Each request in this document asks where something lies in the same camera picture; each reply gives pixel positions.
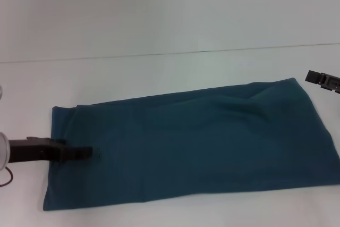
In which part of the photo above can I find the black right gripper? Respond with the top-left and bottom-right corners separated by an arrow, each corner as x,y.
305,70 -> 340,93

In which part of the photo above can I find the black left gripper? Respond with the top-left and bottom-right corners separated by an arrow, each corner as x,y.
8,136 -> 93,164

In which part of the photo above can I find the teal FREE print T-shirt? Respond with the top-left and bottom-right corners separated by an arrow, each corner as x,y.
42,78 -> 340,212

